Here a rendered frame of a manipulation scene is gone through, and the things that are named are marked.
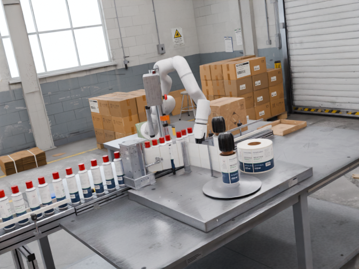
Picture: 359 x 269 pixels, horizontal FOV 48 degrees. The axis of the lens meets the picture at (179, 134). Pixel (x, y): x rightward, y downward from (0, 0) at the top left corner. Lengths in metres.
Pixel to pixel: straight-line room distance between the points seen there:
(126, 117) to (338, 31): 3.50
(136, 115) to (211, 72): 1.46
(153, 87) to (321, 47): 4.88
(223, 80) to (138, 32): 2.83
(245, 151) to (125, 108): 3.88
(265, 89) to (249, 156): 4.57
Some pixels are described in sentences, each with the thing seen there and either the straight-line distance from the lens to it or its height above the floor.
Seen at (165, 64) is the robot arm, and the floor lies 1.50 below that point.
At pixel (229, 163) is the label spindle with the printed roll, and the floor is 1.03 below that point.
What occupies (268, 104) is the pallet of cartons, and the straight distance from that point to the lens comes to 6.88.
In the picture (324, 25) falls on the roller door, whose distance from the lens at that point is 7.00.
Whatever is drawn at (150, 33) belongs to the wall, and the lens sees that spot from 8.87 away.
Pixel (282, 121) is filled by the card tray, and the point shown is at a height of 0.85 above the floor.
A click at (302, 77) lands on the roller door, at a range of 7.39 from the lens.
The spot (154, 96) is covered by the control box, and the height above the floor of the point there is 1.35.
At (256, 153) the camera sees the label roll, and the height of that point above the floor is 0.99.
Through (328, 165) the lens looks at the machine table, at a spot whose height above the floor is 0.83.
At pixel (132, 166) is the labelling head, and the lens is 2.28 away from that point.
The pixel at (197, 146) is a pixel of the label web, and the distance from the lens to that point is 2.36.
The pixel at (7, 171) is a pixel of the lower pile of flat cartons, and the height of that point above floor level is 0.06.
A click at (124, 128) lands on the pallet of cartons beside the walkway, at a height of 0.48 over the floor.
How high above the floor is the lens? 1.69
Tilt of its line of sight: 14 degrees down
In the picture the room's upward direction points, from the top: 9 degrees counter-clockwise
